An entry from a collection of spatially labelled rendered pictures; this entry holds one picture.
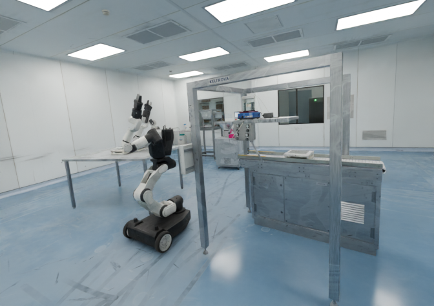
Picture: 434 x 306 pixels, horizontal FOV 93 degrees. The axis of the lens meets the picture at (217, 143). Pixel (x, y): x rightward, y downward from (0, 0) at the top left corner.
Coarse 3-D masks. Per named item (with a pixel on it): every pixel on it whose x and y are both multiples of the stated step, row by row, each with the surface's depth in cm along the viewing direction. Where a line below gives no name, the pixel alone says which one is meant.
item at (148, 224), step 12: (180, 204) 256; (156, 216) 249; (168, 216) 247; (180, 216) 245; (132, 228) 224; (144, 228) 220; (156, 228) 210; (168, 228) 221; (180, 228) 234; (144, 240) 214
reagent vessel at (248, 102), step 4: (244, 96) 229; (248, 96) 228; (252, 96) 228; (244, 100) 230; (248, 100) 228; (252, 100) 229; (244, 104) 231; (248, 104) 229; (252, 104) 230; (244, 108) 232; (248, 108) 230; (252, 108) 230
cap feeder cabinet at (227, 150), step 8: (216, 144) 508; (224, 144) 498; (232, 144) 489; (240, 144) 497; (216, 152) 512; (224, 152) 502; (232, 152) 491; (240, 152) 497; (216, 160) 515; (224, 160) 505; (232, 160) 495
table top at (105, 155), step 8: (96, 152) 365; (104, 152) 358; (136, 152) 334; (144, 152) 328; (64, 160) 318; (72, 160) 313; (80, 160) 309; (88, 160) 305; (96, 160) 301; (104, 160) 297; (112, 160) 292; (120, 160) 289; (128, 160) 285; (136, 160) 281; (144, 160) 278
